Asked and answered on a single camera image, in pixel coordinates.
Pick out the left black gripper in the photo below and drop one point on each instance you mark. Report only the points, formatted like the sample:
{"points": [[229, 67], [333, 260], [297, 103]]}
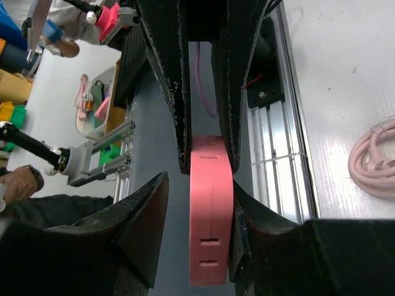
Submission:
{"points": [[232, 27]]}

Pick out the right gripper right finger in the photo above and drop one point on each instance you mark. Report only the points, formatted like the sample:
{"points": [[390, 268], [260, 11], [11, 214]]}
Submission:
{"points": [[271, 255]]}

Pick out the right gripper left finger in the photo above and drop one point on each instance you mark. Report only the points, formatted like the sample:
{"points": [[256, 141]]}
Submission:
{"points": [[112, 252]]}

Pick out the pink plug adapter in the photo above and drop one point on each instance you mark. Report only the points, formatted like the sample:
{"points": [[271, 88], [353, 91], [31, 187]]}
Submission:
{"points": [[210, 211]]}

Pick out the operator right hand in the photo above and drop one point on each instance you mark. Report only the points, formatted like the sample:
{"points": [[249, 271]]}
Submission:
{"points": [[21, 183]]}

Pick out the operator left hand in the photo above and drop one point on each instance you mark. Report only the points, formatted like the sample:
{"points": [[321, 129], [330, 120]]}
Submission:
{"points": [[63, 47]]}

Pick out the operator dark trousers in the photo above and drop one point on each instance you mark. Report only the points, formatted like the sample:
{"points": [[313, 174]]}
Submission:
{"points": [[55, 210]]}

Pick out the tray with colourful items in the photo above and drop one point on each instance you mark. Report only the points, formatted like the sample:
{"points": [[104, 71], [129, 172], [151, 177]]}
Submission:
{"points": [[92, 103]]}

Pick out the green storage bin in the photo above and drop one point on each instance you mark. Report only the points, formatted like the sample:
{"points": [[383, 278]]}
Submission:
{"points": [[17, 119]]}

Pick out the yellow storage bin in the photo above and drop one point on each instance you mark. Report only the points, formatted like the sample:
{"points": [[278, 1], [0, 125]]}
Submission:
{"points": [[6, 111]]}

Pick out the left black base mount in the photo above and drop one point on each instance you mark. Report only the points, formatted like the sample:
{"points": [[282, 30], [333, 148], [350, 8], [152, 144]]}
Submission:
{"points": [[264, 82]]}

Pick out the aluminium front rail frame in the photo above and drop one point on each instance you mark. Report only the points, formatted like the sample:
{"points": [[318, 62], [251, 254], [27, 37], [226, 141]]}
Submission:
{"points": [[282, 178]]}

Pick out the upper teleoperation handle device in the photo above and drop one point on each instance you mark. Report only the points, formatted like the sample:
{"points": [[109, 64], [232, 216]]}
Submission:
{"points": [[95, 22]]}

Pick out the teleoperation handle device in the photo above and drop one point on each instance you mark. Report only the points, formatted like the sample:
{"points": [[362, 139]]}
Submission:
{"points": [[95, 22], [74, 162]]}

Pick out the lower teleoperation handle device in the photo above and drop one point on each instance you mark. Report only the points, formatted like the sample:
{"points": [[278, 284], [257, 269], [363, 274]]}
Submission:
{"points": [[74, 162]]}

